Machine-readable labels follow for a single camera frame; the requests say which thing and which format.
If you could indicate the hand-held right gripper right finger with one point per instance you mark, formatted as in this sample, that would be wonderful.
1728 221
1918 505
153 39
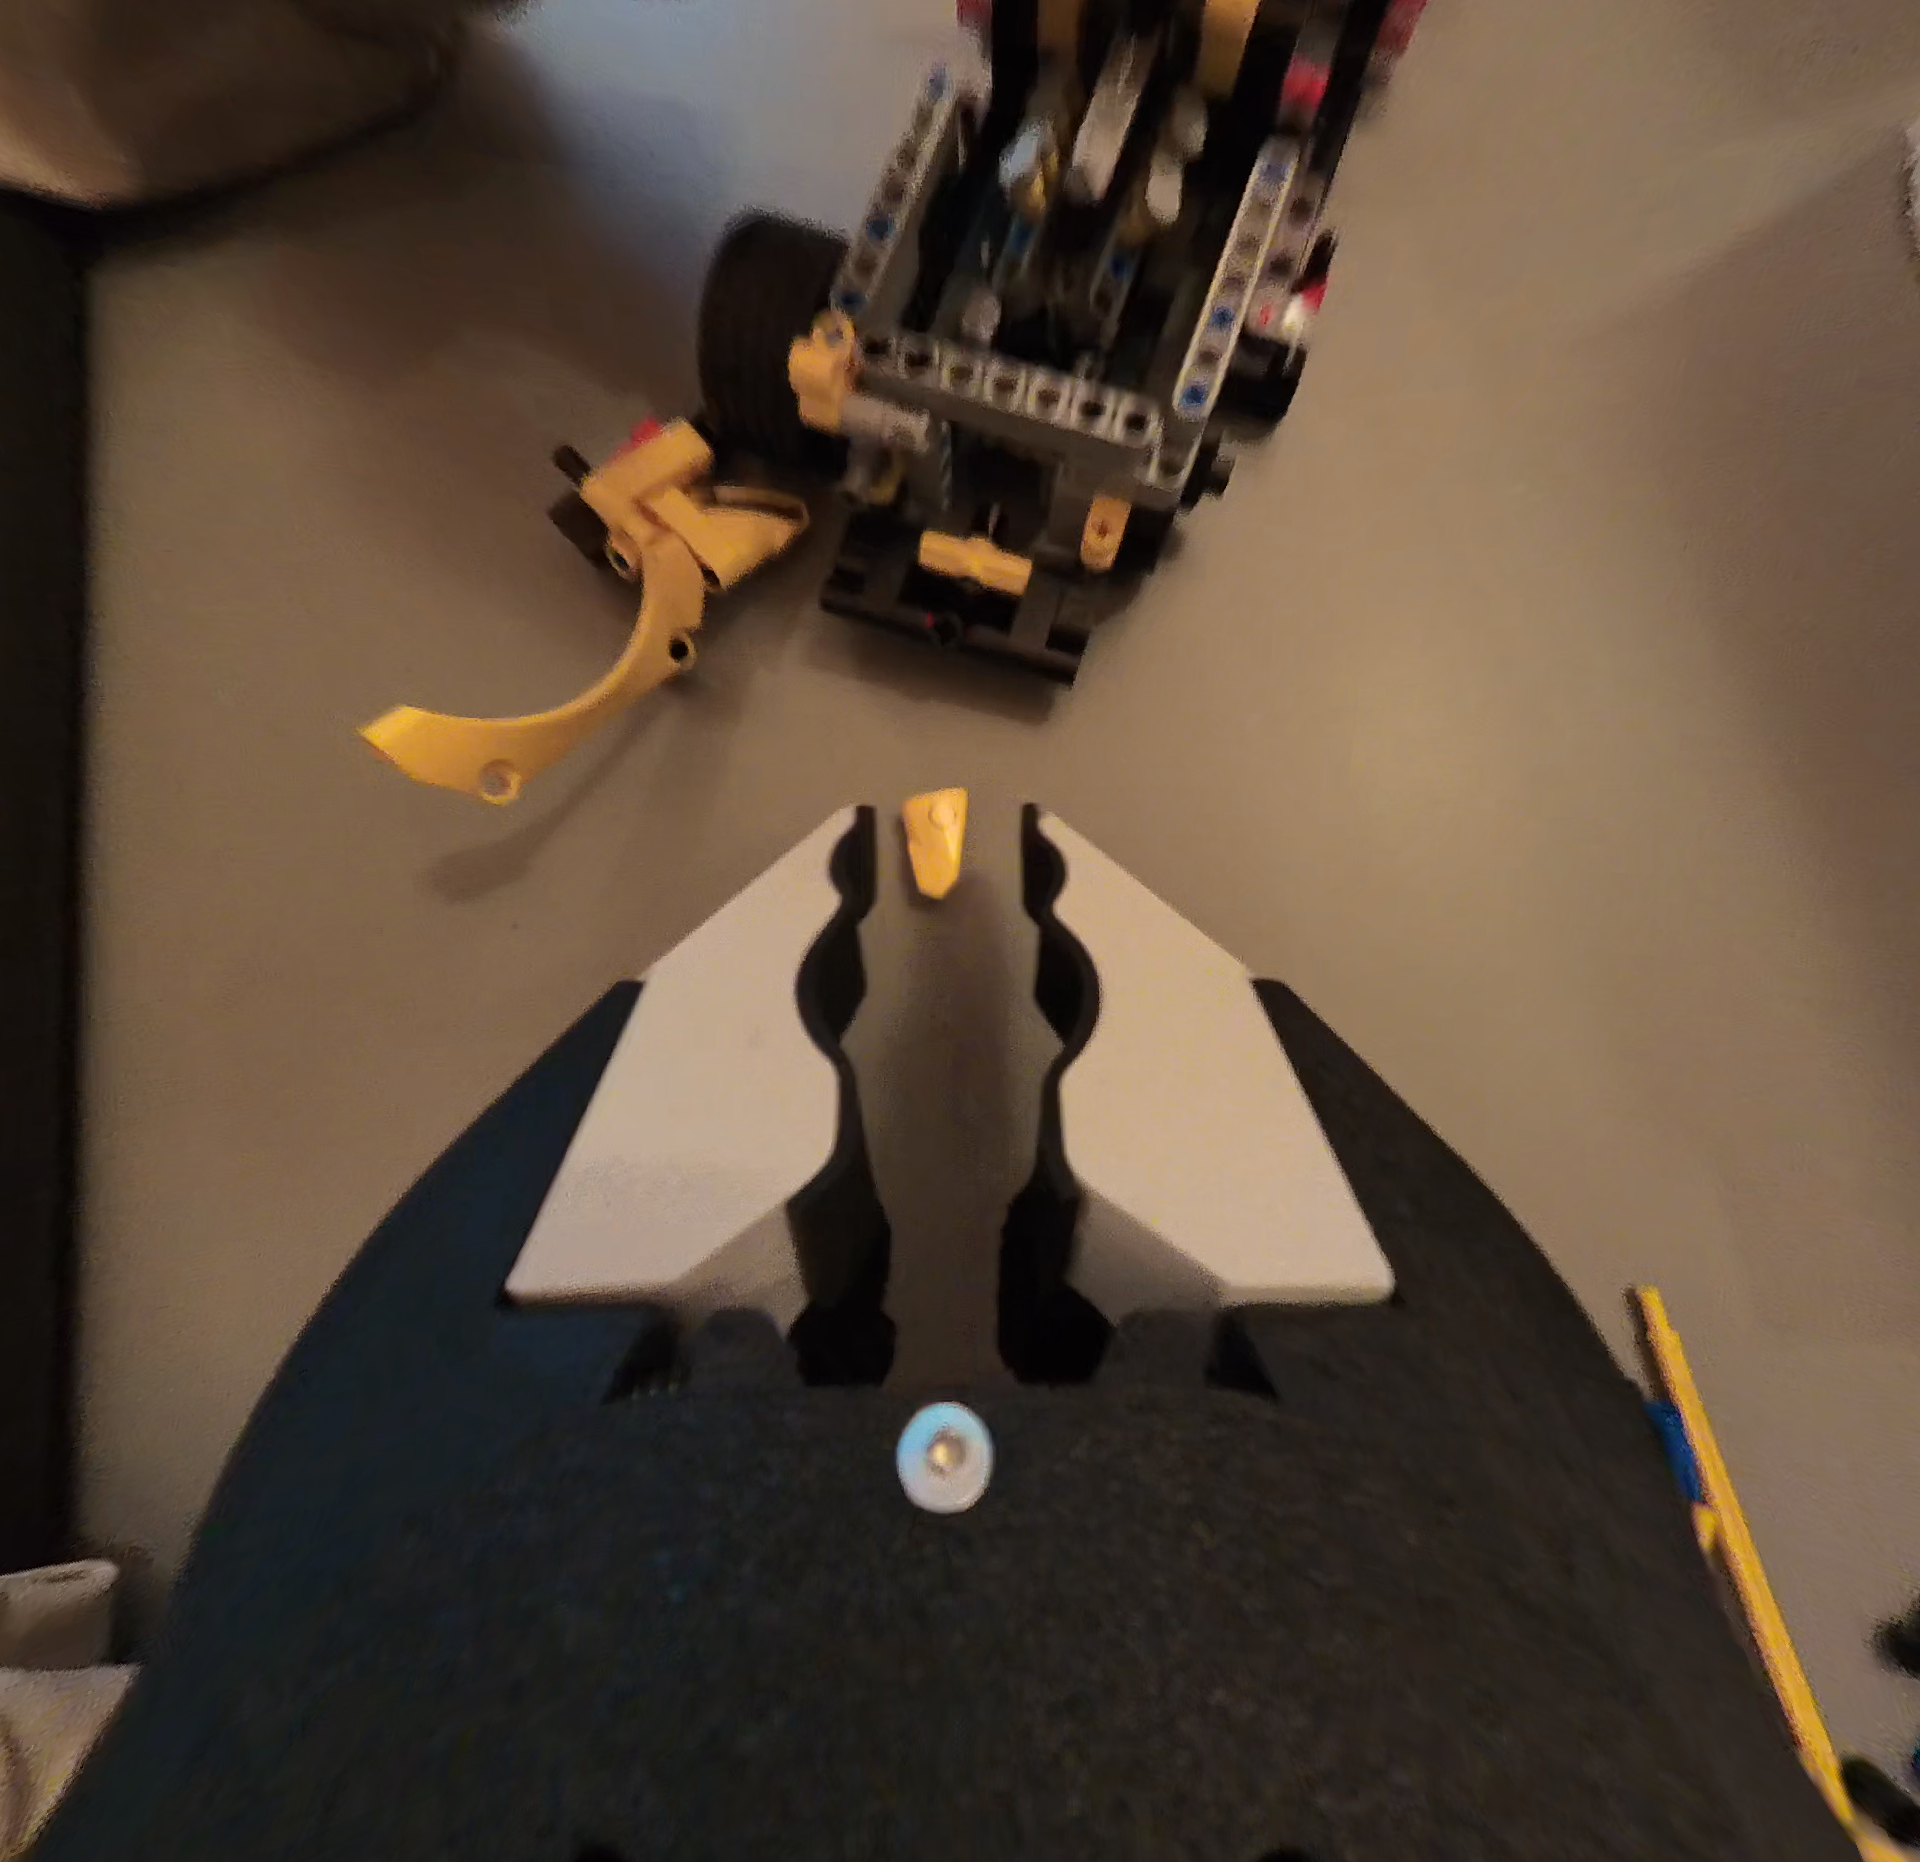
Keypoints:
1216 1126

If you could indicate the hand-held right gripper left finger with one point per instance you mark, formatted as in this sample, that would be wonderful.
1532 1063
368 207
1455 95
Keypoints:
690 1126

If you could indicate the small yellow brick piece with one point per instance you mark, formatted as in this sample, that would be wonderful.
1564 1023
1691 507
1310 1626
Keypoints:
938 842

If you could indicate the yellow curved fender assembly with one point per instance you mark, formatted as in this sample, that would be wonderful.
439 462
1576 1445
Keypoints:
661 510

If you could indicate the person's left forearm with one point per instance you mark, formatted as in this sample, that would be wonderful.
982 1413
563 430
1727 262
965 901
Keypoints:
227 61

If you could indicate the grey desk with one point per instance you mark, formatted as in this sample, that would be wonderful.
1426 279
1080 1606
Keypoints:
1426 842

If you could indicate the partly built toy car model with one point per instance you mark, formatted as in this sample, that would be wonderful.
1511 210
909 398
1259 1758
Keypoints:
1037 391

